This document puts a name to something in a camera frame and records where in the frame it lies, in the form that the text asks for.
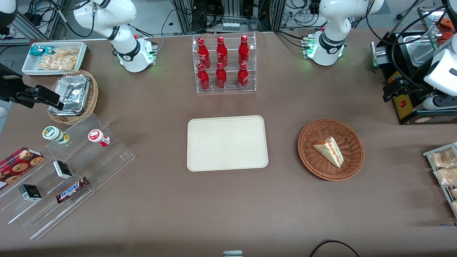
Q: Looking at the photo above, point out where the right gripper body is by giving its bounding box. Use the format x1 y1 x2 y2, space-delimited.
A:
0 81 22 104

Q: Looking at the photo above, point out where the triangular sandwich wedge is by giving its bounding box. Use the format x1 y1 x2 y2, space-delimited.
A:
312 137 344 168

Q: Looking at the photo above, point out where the white rectangular snack tray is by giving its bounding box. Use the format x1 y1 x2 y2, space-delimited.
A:
22 41 88 76

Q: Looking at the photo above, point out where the light tan wicker basket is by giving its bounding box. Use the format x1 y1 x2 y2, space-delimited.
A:
47 70 99 125

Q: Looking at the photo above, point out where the dark brown wicker basket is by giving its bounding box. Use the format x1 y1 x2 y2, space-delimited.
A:
297 118 365 181

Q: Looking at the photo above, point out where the cream plastic serving tray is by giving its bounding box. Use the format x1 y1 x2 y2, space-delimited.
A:
187 115 269 172

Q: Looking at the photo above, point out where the black food warmer machine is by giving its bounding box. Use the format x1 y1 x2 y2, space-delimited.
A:
378 30 457 125

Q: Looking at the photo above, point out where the stack of foil trays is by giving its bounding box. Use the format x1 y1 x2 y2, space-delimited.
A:
49 74 90 117

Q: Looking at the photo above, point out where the steel warmer pan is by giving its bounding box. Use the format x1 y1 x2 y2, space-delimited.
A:
406 42 436 66

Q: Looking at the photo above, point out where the clear bag of crackers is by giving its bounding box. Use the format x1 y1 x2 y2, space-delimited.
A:
54 48 80 58
37 54 78 71

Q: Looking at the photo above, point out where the teal snack packet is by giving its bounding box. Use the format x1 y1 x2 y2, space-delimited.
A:
29 45 55 57

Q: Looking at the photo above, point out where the green lid white cup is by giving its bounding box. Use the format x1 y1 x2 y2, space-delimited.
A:
42 126 70 145

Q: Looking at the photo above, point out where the red lid white cup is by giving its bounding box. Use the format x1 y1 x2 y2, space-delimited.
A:
88 129 111 147

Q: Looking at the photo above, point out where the red tartan cookie box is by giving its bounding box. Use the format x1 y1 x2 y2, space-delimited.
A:
0 147 45 191

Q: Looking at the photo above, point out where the small black carton box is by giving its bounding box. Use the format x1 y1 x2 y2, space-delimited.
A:
19 184 42 202
53 160 73 180

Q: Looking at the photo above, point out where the wrapped bread pack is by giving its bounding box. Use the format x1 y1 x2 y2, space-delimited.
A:
428 148 457 169
433 168 457 187

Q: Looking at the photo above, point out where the clear acrylic stepped shelf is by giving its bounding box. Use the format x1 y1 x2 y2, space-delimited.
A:
0 112 136 240

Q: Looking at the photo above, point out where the Snickers chocolate bar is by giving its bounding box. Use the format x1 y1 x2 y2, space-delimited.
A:
56 177 90 204

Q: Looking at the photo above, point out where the red cola bottle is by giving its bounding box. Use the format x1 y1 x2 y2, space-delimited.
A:
215 62 227 89
238 35 250 66
237 62 249 90
197 37 211 69
197 64 210 91
216 36 228 67

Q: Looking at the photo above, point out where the clear acrylic bottle rack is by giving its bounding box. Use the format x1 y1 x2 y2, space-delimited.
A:
192 31 257 94

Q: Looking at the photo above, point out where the aluminium profile equipment rack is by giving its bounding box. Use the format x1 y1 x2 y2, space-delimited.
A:
172 0 287 35

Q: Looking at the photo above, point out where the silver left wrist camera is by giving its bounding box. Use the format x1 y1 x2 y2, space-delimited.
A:
423 95 457 111

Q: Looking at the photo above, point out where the grey wire bread tray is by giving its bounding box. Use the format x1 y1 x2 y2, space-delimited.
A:
423 142 457 219

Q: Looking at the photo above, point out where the black cable loop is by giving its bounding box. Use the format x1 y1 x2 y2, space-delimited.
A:
309 240 362 257

